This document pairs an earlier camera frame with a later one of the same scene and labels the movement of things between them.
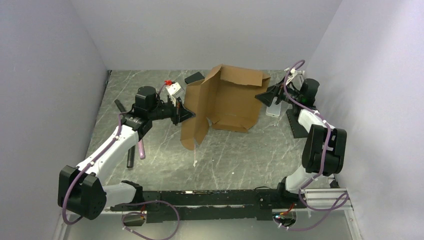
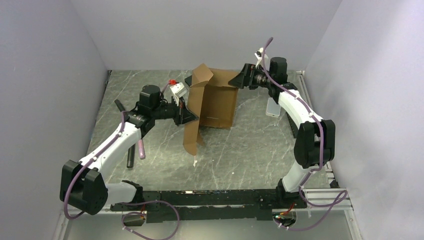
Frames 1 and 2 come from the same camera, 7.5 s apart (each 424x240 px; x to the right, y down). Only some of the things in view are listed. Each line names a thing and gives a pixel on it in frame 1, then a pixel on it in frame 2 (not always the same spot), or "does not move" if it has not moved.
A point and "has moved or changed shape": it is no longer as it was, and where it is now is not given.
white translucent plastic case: (274, 110) does not move
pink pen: (141, 150) does not move
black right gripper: (266, 98) → (245, 77)
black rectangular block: (298, 130) does not move
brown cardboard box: (227, 98) has moved or changed shape
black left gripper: (180, 114) does not move
